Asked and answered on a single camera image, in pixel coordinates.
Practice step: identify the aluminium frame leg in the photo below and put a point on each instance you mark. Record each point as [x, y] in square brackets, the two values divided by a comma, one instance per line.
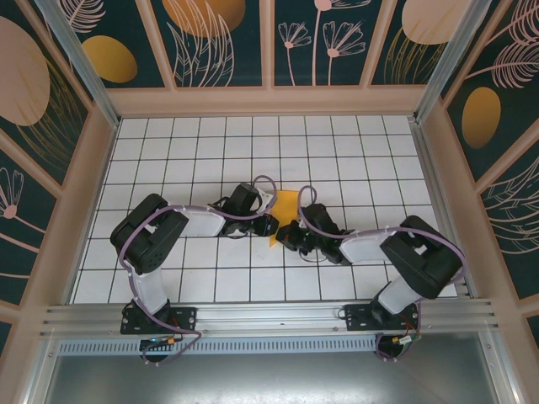
[42, 370]
[499, 370]

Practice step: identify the yellow paper sheet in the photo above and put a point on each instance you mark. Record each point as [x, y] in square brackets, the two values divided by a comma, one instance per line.
[286, 206]

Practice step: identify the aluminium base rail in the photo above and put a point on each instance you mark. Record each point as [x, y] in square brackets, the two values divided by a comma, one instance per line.
[269, 315]

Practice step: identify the aluminium side rail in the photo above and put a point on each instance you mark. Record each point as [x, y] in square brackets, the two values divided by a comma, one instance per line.
[428, 168]

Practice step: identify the controller board with yellow connector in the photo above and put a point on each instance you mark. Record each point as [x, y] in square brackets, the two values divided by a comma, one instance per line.
[404, 339]
[170, 339]

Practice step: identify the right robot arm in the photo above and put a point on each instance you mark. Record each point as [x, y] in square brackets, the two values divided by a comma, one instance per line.
[362, 250]

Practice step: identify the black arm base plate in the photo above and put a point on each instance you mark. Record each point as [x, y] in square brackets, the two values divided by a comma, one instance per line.
[185, 317]
[355, 317]

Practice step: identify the aluminium corner post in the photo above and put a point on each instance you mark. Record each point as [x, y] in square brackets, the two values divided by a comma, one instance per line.
[82, 63]
[447, 63]

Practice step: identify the grey metal panel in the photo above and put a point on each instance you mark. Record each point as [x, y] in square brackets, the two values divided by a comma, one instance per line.
[269, 379]

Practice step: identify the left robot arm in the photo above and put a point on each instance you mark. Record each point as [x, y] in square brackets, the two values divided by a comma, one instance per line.
[202, 221]

